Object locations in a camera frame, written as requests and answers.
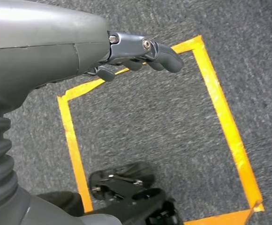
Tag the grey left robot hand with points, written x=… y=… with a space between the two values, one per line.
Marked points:
x=45 y=46

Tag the yellow floor tape square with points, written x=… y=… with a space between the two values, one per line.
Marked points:
x=230 y=133

